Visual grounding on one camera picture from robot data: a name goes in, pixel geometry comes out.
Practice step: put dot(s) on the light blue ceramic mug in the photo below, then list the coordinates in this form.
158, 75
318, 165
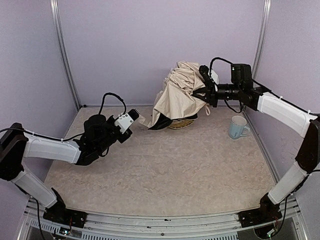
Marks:
238, 127

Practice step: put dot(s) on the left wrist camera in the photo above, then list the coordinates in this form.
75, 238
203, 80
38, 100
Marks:
125, 120

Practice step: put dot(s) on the beige folding umbrella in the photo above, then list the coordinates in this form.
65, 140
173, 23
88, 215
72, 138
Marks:
175, 100

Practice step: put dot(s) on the woven bamboo tray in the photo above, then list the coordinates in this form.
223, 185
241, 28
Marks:
182, 123

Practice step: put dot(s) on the right aluminium corner post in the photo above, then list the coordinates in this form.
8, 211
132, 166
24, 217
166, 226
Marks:
262, 37

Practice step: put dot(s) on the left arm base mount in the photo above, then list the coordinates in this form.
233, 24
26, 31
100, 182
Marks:
66, 216

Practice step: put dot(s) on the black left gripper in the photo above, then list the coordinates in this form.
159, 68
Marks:
122, 135

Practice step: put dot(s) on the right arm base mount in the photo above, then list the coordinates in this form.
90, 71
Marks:
263, 214

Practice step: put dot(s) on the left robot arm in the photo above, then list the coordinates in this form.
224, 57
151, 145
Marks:
17, 144

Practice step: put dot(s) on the left aluminium corner post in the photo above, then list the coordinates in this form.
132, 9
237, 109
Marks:
54, 5

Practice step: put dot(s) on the aluminium corner post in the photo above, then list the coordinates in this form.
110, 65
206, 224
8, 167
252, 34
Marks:
54, 5
262, 37

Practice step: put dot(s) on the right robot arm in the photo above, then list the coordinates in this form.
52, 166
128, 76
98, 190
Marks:
261, 99

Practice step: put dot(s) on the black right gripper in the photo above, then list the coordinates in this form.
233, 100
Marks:
212, 92

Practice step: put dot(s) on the aluminium front rail frame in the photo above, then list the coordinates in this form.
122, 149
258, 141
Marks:
109, 226

